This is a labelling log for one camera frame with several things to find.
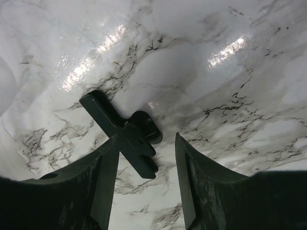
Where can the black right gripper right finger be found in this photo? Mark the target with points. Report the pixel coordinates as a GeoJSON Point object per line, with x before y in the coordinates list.
{"type": "Point", "coordinates": [217, 198]}

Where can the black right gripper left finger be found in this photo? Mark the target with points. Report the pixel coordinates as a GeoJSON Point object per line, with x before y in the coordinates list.
{"type": "Point", "coordinates": [78, 196]}

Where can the black bag clip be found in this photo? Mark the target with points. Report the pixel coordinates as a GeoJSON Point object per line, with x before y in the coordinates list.
{"type": "Point", "coordinates": [135, 135]}

